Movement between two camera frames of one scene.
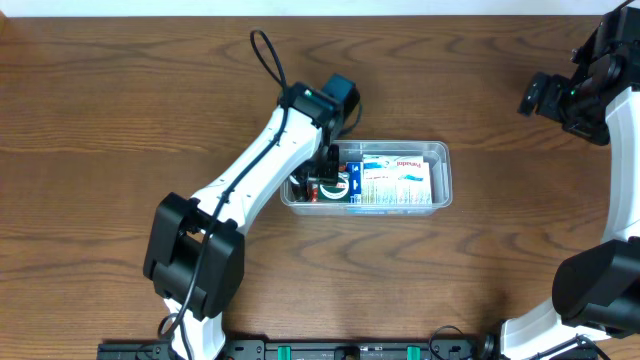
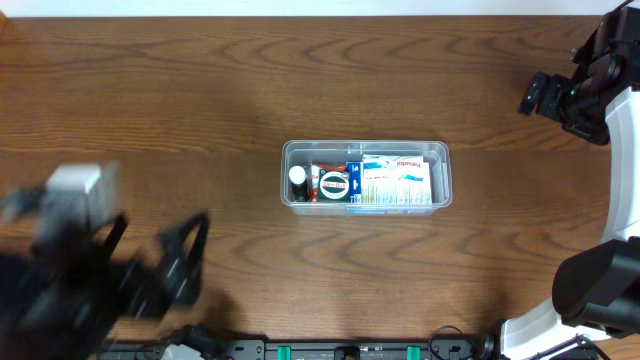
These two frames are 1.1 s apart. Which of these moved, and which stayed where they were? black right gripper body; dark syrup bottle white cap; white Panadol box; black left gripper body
Moved: black left gripper body
Stayed: white Panadol box; dark syrup bottle white cap; black right gripper body
